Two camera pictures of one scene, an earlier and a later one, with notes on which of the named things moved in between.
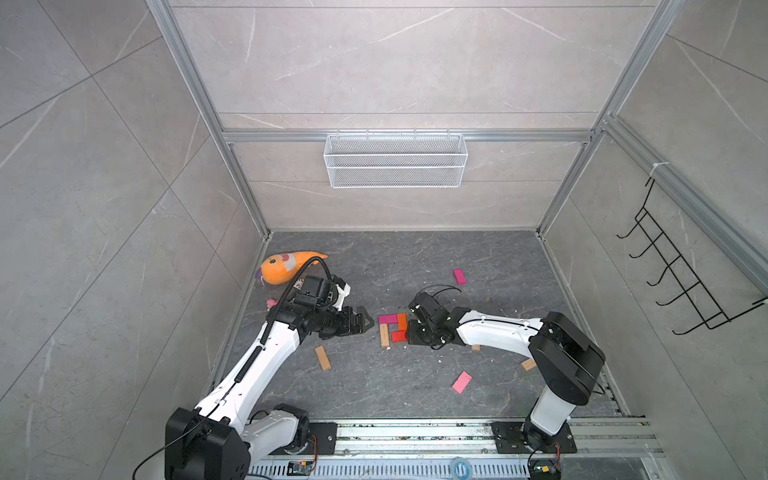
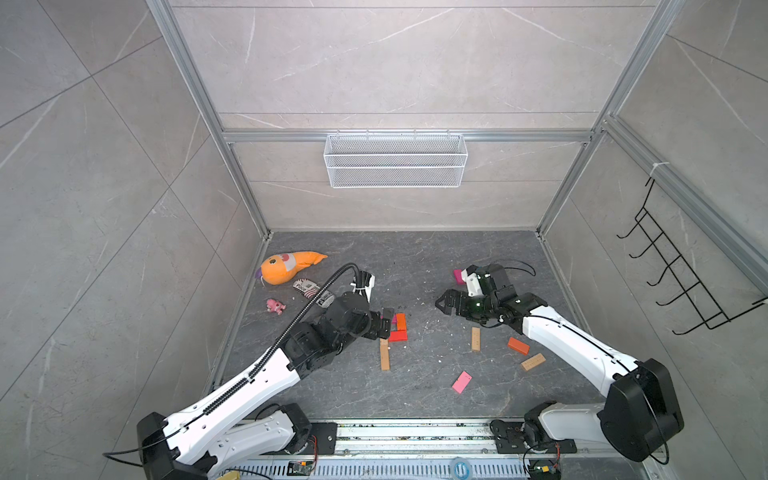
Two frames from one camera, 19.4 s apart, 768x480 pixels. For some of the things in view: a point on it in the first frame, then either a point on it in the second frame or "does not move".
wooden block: (528, 364) does not move
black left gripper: (347, 327) -> (373, 331)
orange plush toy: (283, 267) does not move
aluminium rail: (611, 439) does not move
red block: (399, 336) does not move
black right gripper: (412, 334) -> (452, 295)
